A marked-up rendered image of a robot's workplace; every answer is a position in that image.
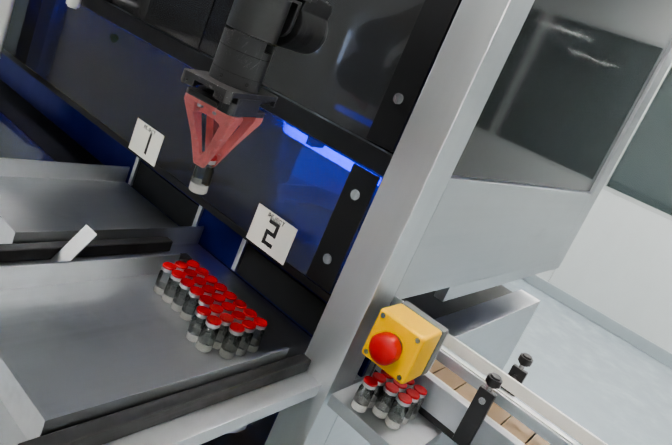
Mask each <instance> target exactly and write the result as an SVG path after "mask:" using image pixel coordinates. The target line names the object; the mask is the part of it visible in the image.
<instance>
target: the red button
mask: <svg viewBox="0 0 672 445"><path fill-rule="evenodd" d="M369 353H370V356H371V358H372V359H373V360H374V361H375V362H376V363H377V364H379V365H382V366H387V365H390V364H392V363H395V362H396V361H397V360H398V359H399V358H400V355H401V344H400V341H399V339H398V338H397V337H396V336H395V335H394V334H393V333H391V332H381V333H378V334H376V335H374V336H373V337H372V338H371V340H370V343H369Z"/></svg>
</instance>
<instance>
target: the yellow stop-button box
mask: <svg viewBox="0 0 672 445"><path fill-rule="evenodd" d="M381 332H391V333H393V334H394V335H395V336H396V337H397V338H398V339H399V341H400V344H401V355H400V358H399V359H398V360H397V361H396V362H395V363H392V364H390V365H387V366H382V365H379V364H377V363H376V362H375V361H374V360H373V359H372V358H371V356H370V353H369V343H370V340H371V338H372V337H373V336H374V335H376V334H378V333H381ZM447 333H448V329H447V328H446V327H444V326H443V325H442V324H440V323H439V322H437V321H436V320H434V319H433V318H431V317H430V316H429V315H427V314H426V313H424V312H423V311H421V310H420V309H418V308H417V307H416V306H414V305H413V304H411V303H410V302H408V301H405V302H402V303H400V304H397V305H393V306H389V307H385V308H382V309H381V311H380V313H379V315H378V317H377V319H376V321H375V323H374V326H373V328H372V330H371V332H370V334H369V336H368V338H367V340H366V342H365V345H364V347H363V349H362V353H363V354H364V355H365V356H366V357H367V358H369V359H370V360H371V361H372V362H374V363H375V364H376V365H377V366H379V367H380V368H381V369H382V370H384V371H385V372H386V373H387V374H389V375H390V376H391V377H392V378H394V379H395V380H396V381H398V382H399V383H400V384H405V383H407V382H409V381H411V380H413V379H415V378H417V377H419V376H420V375H424V374H426V373H427V372H428V370H429V368H430V366H431V365H432V363H433V361H434V359H435V357H436V355H437V353H438V351H439V349H440V347H441V345H442V343H443V341H444V339H445V337H446V335H447Z"/></svg>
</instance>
